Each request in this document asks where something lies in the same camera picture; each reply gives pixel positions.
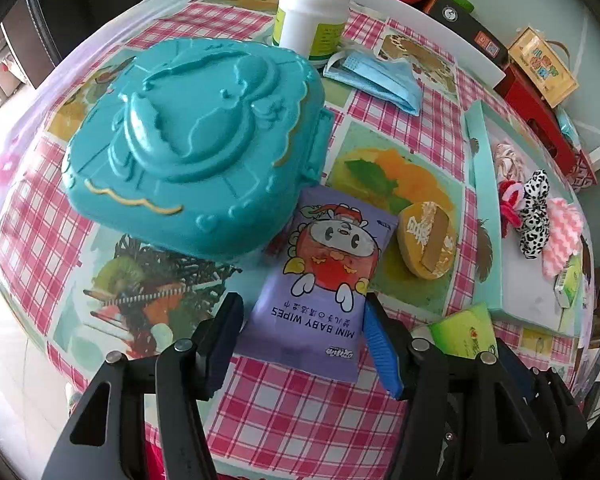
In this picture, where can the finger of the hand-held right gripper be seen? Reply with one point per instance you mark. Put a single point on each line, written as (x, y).
(555, 400)

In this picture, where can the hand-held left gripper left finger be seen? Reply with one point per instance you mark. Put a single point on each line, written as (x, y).
(220, 355)

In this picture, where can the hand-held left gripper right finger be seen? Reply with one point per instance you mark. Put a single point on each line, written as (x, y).
(380, 350)

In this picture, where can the purple wipes packet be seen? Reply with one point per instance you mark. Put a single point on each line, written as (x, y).
(320, 280)

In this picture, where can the white tray with teal rim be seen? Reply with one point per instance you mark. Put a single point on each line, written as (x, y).
(525, 290)

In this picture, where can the small green packet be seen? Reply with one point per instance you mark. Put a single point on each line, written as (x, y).
(570, 280)

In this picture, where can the leopard print scrunchie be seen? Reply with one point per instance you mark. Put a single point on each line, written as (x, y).
(532, 220)

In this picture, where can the green tissue packet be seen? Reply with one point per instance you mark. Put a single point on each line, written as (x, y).
(460, 330)

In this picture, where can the pink checkered tablecloth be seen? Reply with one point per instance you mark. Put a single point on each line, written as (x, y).
(290, 420)

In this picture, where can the round gold wrapped cake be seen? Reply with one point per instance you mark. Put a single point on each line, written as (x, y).
(425, 240)

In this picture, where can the pink chevron cloth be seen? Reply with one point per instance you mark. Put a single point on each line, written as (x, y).
(560, 240)

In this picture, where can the red scrunchie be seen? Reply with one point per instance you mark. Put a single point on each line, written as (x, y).
(507, 200)

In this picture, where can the teal plastic box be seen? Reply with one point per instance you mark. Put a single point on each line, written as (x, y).
(190, 150)

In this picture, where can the pink floral scrunchie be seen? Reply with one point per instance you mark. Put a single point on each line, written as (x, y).
(510, 160)

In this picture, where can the blue face mask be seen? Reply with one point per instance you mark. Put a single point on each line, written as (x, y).
(385, 80)

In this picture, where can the red box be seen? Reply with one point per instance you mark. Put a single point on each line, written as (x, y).
(540, 120)

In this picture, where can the white board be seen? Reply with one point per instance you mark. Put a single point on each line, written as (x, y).
(420, 25)

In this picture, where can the yellow gift box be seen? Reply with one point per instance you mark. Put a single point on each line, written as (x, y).
(542, 65)

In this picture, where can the black device box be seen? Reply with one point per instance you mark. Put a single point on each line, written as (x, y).
(470, 30)

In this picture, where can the white plastic bottle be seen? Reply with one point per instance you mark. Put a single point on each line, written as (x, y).
(315, 15)

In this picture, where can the green cap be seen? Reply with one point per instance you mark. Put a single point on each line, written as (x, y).
(461, 2)

